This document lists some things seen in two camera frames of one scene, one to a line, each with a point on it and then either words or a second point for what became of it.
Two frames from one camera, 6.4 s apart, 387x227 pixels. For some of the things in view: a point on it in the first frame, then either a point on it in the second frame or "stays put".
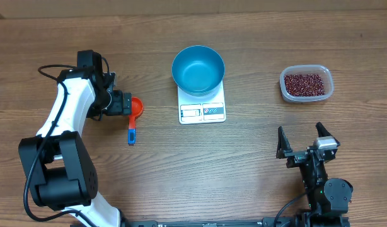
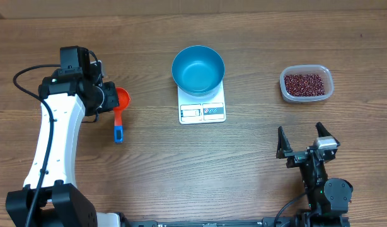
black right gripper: (301, 156) stays put
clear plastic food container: (306, 82) stays put
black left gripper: (118, 106) -> (113, 101)
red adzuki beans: (304, 85) stays put
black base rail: (269, 222) stays put
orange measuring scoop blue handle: (137, 108) -> (123, 98)
